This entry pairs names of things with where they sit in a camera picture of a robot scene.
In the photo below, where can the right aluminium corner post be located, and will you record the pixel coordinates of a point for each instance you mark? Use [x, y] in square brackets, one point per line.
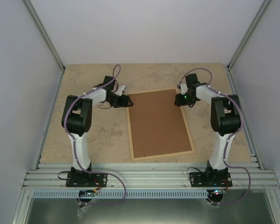
[255, 22]

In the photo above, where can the left aluminium corner post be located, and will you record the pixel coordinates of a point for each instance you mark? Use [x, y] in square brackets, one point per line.
[30, 8]

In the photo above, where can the left control board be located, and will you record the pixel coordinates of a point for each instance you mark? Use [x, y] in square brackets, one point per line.
[88, 193]

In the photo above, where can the aluminium corner post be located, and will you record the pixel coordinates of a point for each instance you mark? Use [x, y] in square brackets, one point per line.
[255, 22]
[30, 8]

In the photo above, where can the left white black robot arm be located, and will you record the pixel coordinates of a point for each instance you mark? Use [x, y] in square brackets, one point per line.
[77, 120]

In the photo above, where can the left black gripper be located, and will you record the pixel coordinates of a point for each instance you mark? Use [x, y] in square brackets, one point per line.
[124, 103]

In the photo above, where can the aluminium rail bed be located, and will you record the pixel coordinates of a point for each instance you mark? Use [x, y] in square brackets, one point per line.
[150, 175]

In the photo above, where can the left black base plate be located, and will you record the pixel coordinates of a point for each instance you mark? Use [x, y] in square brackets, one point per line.
[86, 180]

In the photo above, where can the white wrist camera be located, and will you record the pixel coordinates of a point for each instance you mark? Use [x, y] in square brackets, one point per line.
[121, 89]
[182, 88]

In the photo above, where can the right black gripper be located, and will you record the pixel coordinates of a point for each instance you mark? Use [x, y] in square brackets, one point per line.
[179, 102]

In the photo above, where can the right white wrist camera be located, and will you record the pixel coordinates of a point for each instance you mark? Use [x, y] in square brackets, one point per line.
[182, 88]

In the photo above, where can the right control board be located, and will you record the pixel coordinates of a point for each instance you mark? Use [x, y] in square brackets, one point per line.
[217, 191]

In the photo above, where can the brown backing board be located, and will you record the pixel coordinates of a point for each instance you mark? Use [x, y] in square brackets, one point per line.
[158, 123]

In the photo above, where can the control board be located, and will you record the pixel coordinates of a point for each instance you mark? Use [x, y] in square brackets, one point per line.
[88, 193]
[217, 191]

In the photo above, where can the right side aluminium rail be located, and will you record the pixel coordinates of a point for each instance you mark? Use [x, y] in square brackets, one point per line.
[249, 137]

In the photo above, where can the light wooden picture frame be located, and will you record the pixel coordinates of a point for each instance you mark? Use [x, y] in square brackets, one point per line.
[163, 156]

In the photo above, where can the grey slotted cable duct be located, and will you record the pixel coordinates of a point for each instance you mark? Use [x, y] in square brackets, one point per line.
[129, 194]

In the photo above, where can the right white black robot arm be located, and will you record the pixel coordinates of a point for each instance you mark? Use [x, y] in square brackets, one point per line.
[225, 120]

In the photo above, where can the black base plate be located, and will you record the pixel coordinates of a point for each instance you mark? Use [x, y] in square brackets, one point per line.
[200, 179]
[86, 180]

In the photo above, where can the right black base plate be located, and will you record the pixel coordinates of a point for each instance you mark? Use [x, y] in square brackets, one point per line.
[200, 179]

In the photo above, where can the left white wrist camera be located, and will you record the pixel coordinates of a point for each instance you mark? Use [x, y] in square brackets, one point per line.
[121, 89]

